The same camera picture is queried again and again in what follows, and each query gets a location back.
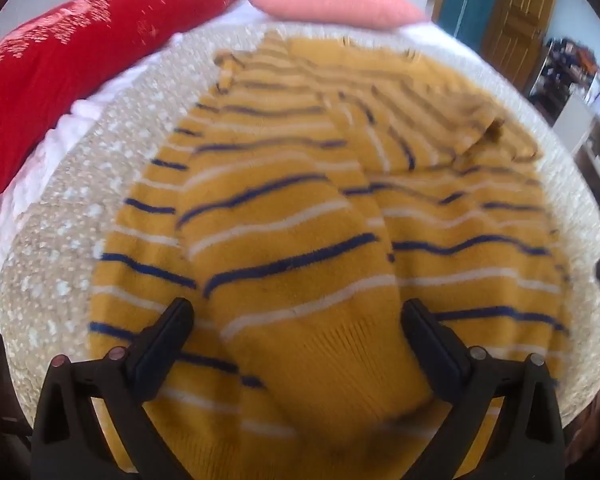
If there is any beige heart-print quilt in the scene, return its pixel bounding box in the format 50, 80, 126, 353
0, 17, 600, 436

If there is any teal door panel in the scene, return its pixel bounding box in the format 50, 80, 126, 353
436, 0, 503, 50

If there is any red patterned pillow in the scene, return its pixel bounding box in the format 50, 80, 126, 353
0, 0, 243, 213

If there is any white cabinet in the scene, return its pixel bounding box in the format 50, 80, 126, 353
551, 94, 597, 157

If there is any cluttered shelf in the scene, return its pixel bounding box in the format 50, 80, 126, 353
529, 36, 600, 128

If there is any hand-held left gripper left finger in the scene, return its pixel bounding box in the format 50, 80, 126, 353
31, 297, 196, 480

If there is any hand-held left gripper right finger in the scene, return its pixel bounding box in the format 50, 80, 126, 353
401, 299, 566, 480

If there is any wooden door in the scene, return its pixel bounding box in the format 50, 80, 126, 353
480, 0, 561, 88

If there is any yellow striped sweater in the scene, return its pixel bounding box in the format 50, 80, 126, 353
87, 30, 573, 480

